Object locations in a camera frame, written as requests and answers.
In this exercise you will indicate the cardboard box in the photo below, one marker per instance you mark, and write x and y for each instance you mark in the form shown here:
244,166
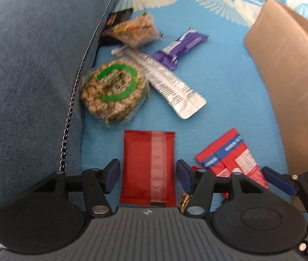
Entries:
287,73

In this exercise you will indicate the black snack packet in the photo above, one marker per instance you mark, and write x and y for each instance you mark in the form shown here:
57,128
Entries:
116,17

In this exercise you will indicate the blue sofa cushion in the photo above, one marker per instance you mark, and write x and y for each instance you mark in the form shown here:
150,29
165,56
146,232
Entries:
29,73

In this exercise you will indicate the red blue white snack packet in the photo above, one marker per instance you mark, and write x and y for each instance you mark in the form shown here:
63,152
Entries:
232,152

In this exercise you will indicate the gold snack packet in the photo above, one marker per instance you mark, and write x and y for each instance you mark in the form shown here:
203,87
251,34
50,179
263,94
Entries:
184,199

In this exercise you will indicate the round peanut cracker green label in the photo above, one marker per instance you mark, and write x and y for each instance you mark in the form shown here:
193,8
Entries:
110,92

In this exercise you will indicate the silver snack bar wrapper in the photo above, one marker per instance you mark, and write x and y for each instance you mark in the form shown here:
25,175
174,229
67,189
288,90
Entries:
170,87

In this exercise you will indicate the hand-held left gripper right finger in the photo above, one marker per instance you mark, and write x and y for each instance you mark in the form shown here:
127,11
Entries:
184,176

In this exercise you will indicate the clear bag of peanut snack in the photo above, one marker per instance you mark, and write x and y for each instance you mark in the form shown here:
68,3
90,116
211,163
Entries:
137,32

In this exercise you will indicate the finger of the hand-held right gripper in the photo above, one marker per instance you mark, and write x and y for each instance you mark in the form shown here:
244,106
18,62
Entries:
303,248
279,182

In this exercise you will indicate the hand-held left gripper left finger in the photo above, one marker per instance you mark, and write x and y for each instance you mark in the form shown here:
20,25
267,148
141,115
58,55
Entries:
113,175

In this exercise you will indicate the purple candy pack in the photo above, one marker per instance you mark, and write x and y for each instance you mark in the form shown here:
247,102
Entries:
181,45

